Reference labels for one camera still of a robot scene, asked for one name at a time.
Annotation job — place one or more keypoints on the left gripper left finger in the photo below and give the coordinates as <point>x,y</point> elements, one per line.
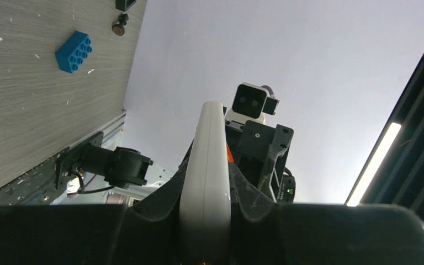
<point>145,233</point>

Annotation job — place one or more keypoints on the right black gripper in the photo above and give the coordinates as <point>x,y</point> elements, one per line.
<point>242,191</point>

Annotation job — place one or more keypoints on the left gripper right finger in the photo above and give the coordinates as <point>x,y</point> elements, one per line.
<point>265,232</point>

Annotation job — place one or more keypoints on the orange battery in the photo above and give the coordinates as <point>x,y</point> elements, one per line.
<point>229,154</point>

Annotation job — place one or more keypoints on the white red remote control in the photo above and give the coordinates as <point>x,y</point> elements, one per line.
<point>205,204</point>

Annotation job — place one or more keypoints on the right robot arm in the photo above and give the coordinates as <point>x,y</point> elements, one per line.
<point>120,166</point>

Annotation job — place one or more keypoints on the ceiling light strip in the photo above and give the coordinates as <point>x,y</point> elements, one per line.
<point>373,165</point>

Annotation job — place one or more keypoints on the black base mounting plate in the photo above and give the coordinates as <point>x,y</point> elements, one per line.
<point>47,181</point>

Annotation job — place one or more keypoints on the small dark chess piece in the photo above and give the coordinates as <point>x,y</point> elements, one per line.
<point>118,28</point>

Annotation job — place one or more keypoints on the blue toy brick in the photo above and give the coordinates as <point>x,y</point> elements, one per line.
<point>71,55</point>

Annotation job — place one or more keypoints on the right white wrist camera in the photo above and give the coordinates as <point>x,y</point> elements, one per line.
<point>251,103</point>

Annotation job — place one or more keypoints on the small black square frame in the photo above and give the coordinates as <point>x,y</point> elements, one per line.
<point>124,5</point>

